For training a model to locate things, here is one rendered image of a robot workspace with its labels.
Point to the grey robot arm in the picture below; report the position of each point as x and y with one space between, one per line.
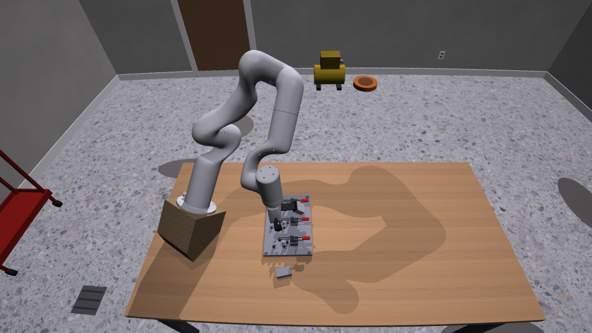
215 129

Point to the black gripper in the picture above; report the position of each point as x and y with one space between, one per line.
275 216

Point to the black toggle clamp with red handle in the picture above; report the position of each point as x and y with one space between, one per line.
294 220

